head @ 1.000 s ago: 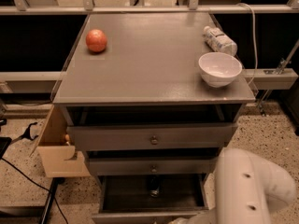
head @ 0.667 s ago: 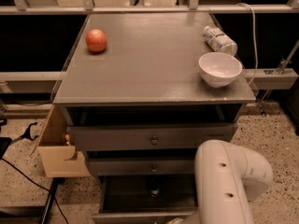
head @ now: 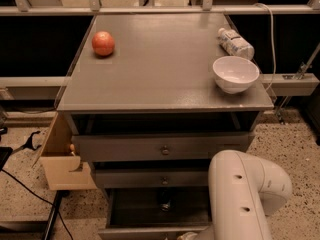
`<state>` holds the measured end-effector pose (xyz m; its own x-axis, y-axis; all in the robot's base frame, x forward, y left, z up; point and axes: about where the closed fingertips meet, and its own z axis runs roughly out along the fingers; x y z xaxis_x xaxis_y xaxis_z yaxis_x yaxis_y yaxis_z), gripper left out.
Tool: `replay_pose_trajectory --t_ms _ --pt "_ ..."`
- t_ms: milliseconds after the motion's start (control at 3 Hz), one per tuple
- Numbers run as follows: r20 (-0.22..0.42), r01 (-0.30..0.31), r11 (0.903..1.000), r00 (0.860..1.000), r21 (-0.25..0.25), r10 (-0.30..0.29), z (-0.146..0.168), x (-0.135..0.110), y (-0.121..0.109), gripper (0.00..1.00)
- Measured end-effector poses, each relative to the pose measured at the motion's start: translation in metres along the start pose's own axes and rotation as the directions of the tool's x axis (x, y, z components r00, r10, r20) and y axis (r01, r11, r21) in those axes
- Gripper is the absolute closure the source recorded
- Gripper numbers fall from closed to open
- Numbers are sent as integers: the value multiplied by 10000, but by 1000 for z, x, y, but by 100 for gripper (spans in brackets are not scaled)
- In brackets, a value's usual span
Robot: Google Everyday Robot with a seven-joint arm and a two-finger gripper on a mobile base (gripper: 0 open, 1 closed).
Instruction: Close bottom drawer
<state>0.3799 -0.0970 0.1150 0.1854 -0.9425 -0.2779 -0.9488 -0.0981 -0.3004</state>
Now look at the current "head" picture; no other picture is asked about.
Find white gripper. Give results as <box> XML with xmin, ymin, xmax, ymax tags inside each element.
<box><xmin>177</xmin><ymin>232</ymin><xmax>199</xmax><ymax>240</ymax></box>

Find grey bottom drawer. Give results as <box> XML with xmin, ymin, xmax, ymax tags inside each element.
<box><xmin>98</xmin><ymin>187</ymin><xmax>212</xmax><ymax>240</ymax></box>

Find grey drawer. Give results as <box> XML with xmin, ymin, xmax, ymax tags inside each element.
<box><xmin>93</xmin><ymin>168</ymin><xmax>208</xmax><ymax>188</ymax></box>
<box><xmin>72</xmin><ymin>132</ymin><xmax>254</xmax><ymax>162</ymax></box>
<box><xmin>98</xmin><ymin>187</ymin><xmax>212</xmax><ymax>240</ymax></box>

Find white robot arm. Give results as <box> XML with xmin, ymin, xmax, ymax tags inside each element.
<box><xmin>177</xmin><ymin>150</ymin><xmax>292</xmax><ymax>240</ymax></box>

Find grey middle drawer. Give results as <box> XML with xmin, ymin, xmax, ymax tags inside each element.
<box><xmin>93</xmin><ymin>168</ymin><xmax>208</xmax><ymax>188</ymax></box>

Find grey top drawer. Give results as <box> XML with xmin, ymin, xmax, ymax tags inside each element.
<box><xmin>72</xmin><ymin>132</ymin><xmax>254</xmax><ymax>162</ymax></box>

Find grey wooden drawer cabinet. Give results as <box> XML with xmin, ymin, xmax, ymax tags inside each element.
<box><xmin>57</xmin><ymin>13</ymin><xmax>275</xmax><ymax>240</ymax></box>

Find black floor stand bar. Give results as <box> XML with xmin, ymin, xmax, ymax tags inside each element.
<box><xmin>41</xmin><ymin>190</ymin><xmax>69</xmax><ymax>240</ymax></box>

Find light wooden side box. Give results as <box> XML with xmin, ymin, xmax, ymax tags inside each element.
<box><xmin>36</xmin><ymin>113</ymin><xmax>96</xmax><ymax>190</ymax></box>

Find white ceramic bowl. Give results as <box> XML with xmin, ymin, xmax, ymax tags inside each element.
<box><xmin>212</xmin><ymin>56</ymin><xmax>260</xmax><ymax>94</ymax></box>

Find black clamp tool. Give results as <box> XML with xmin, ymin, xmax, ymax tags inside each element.
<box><xmin>12</xmin><ymin>131</ymin><xmax>40</xmax><ymax>154</ymax></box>

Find clear plastic water bottle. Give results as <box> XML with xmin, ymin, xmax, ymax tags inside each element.
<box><xmin>218</xmin><ymin>28</ymin><xmax>255</xmax><ymax>60</ymax></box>

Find orange round fruit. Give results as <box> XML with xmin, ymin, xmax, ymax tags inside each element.
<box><xmin>91</xmin><ymin>31</ymin><xmax>115</xmax><ymax>56</ymax></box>

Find black floor cable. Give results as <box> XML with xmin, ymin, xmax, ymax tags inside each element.
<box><xmin>0</xmin><ymin>168</ymin><xmax>75</xmax><ymax>240</ymax></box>

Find white cable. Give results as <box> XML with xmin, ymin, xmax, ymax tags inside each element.
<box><xmin>253</xmin><ymin>2</ymin><xmax>278</xmax><ymax>92</ymax></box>

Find metal frame rail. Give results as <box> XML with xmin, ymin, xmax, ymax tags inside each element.
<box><xmin>0</xmin><ymin>5</ymin><xmax>320</xmax><ymax>16</ymax></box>

